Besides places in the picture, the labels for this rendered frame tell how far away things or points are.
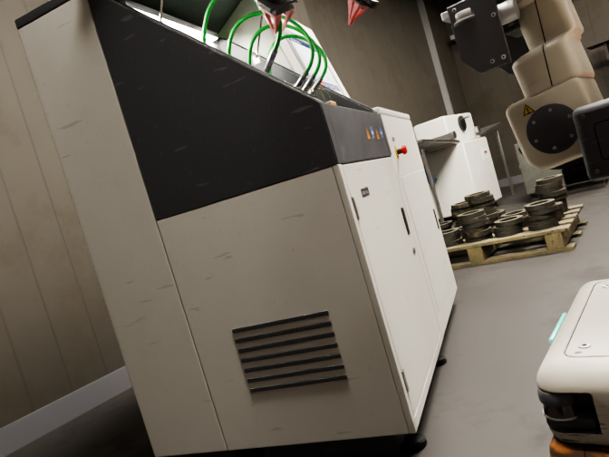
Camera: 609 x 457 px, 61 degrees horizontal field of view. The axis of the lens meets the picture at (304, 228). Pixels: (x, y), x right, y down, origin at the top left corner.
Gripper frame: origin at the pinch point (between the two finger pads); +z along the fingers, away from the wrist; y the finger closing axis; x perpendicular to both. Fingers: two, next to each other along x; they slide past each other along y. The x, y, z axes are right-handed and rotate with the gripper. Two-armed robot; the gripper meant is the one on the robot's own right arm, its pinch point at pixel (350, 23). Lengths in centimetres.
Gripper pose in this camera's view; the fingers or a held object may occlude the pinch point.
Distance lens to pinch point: 182.1
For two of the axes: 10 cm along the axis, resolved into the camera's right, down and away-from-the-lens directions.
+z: -3.7, 8.0, 4.7
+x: -5.6, 2.2, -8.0
